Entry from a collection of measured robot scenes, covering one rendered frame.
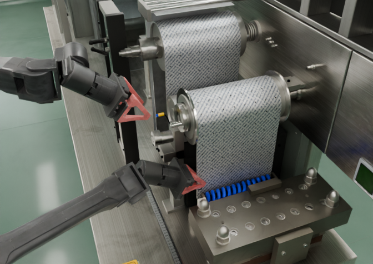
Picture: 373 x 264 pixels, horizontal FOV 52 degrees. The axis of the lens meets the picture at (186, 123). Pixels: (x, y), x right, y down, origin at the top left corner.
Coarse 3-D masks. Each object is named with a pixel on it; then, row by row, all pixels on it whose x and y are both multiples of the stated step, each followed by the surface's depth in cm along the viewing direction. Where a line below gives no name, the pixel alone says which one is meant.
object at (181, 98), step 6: (276, 84) 99; (282, 90) 99; (180, 96) 97; (282, 96) 98; (180, 102) 98; (186, 102) 93; (282, 102) 99; (282, 108) 100; (192, 114) 91; (282, 114) 102; (192, 120) 92; (192, 126) 93; (186, 132) 98; (192, 132) 94
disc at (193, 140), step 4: (180, 88) 96; (180, 92) 97; (184, 92) 94; (188, 96) 91; (188, 100) 92; (192, 104) 90; (192, 108) 90; (192, 112) 91; (196, 116) 90; (196, 120) 90; (196, 124) 90; (196, 128) 91; (196, 132) 91; (196, 136) 92; (188, 140) 99; (192, 140) 96; (196, 140) 93; (192, 144) 97
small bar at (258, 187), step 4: (268, 180) 106; (272, 180) 106; (276, 180) 106; (256, 184) 105; (260, 184) 105; (264, 184) 105; (268, 184) 105; (272, 184) 105; (276, 184) 105; (280, 184) 106; (248, 188) 105; (252, 188) 104; (256, 188) 104; (260, 188) 104; (264, 188) 104; (268, 188) 105; (272, 188) 106; (252, 192) 103; (256, 192) 104; (260, 192) 105
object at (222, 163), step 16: (272, 128) 102; (224, 144) 98; (240, 144) 100; (256, 144) 103; (272, 144) 105; (208, 160) 99; (224, 160) 102; (240, 160) 104; (256, 160) 106; (272, 160) 109; (208, 176) 103; (224, 176) 105; (240, 176) 107; (256, 176) 110
